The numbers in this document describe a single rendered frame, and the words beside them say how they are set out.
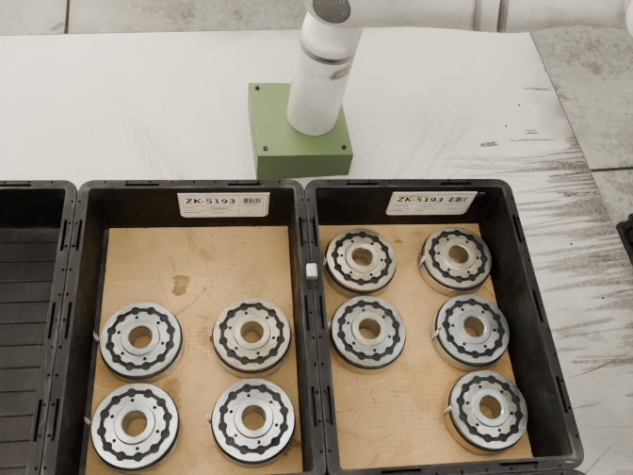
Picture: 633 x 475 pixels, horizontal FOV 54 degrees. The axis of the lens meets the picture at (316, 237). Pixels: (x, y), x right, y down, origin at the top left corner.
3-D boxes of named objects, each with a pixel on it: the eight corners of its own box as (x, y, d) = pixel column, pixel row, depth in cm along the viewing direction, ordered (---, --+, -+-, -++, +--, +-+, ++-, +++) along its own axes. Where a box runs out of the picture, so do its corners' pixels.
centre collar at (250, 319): (233, 316, 83) (233, 314, 82) (269, 315, 83) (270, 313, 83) (233, 352, 80) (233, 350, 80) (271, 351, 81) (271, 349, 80)
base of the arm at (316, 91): (280, 100, 114) (292, 26, 100) (327, 94, 117) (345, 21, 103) (295, 139, 110) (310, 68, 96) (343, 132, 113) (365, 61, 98)
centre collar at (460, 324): (451, 314, 86) (452, 312, 86) (484, 309, 87) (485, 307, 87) (462, 347, 84) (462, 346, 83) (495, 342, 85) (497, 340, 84)
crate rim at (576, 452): (302, 188, 89) (303, 178, 87) (503, 188, 92) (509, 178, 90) (325, 488, 69) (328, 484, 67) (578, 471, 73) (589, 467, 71)
